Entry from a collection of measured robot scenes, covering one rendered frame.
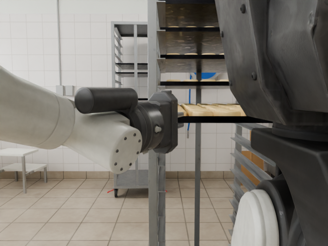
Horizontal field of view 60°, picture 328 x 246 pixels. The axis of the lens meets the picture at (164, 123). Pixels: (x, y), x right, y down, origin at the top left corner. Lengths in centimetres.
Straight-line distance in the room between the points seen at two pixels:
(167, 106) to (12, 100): 31
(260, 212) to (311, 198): 8
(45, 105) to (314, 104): 24
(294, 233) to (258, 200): 5
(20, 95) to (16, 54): 384
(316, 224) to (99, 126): 26
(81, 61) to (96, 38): 35
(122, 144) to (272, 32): 21
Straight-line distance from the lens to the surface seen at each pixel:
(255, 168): 131
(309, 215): 28
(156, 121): 46
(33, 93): 30
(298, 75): 23
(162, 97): 54
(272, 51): 26
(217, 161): 383
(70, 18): 395
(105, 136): 36
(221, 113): 66
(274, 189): 34
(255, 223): 34
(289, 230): 33
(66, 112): 33
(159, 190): 102
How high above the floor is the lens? 110
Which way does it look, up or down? 6 degrees down
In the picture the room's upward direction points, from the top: straight up
